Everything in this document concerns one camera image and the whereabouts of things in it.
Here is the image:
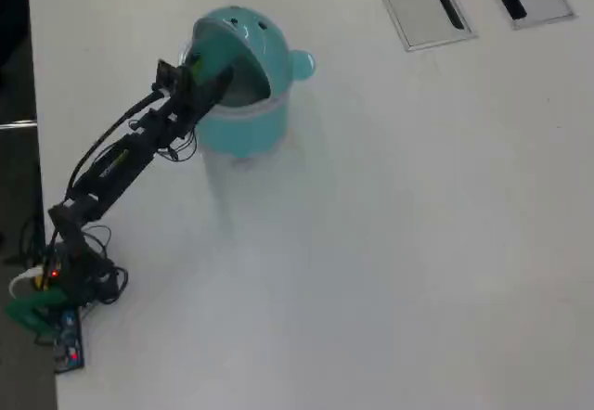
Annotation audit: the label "thick black camera cable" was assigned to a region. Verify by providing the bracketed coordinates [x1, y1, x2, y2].
[66, 91, 164, 198]

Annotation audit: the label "black base cable tangle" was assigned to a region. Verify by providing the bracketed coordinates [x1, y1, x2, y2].
[78, 224, 130, 306]

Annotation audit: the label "blue controller circuit board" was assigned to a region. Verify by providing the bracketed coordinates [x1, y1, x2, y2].
[49, 309, 87, 376]

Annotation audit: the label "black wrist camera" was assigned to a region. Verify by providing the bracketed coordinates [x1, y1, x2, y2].
[151, 58, 180, 95]

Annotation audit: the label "teal frog-shaped bin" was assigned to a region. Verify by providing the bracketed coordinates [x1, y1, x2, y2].
[177, 6, 318, 170]

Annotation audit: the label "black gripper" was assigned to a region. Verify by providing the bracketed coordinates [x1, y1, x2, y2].
[160, 52, 236, 140]

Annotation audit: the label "white cable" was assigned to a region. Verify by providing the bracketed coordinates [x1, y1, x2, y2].
[8, 264, 47, 298]

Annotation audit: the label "green table clamp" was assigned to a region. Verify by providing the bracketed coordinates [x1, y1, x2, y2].
[5, 287, 69, 338]

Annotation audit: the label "thin black arm wires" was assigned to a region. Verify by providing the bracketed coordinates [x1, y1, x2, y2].
[157, 132, 200, 164]

